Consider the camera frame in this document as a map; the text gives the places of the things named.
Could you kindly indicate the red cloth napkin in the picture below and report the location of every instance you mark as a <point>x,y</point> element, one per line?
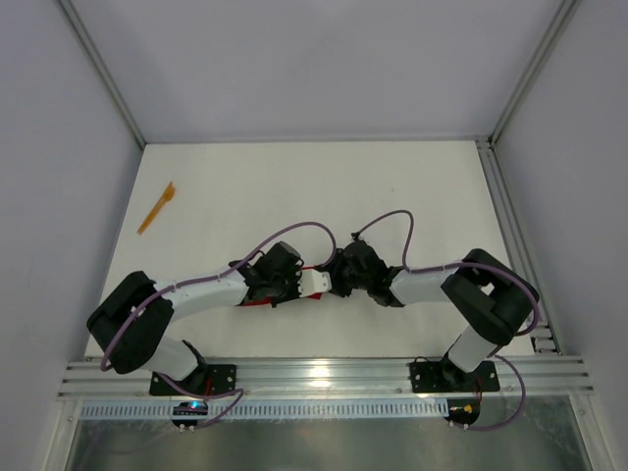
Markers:
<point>278,288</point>

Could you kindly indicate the aluminium frame post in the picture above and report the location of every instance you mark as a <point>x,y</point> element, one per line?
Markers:
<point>89,48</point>
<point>557,26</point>

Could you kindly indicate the orange plastic fork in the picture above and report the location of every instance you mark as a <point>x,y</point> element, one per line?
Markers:
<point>166,196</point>

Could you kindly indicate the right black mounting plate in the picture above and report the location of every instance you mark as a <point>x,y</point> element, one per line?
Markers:
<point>442,376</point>

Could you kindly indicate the black mounting plate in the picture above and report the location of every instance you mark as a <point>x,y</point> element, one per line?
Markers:
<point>221,379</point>
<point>442,376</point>

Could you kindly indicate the white slotted cable duct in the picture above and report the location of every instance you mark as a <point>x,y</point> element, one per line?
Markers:
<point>266,409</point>

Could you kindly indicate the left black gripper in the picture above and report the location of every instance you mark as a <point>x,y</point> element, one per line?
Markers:
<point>292,283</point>

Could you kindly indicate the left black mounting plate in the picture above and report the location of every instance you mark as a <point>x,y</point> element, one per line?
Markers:
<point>221,379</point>

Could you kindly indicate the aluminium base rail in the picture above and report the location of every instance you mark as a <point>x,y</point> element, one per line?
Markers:
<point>334,378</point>

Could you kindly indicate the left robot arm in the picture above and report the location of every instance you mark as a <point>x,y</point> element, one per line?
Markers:
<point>130,324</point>

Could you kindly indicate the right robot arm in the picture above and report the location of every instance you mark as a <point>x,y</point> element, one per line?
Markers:
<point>495,302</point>

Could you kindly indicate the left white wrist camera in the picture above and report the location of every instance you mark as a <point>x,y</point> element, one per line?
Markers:
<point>313,282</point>

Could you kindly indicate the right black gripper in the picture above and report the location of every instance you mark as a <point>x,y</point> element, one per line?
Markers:
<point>343,274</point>

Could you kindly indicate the right aluminium frame post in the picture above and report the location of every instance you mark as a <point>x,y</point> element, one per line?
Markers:
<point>557,26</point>

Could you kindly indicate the left aluminium frame post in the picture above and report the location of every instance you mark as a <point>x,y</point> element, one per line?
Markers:
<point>89,48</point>

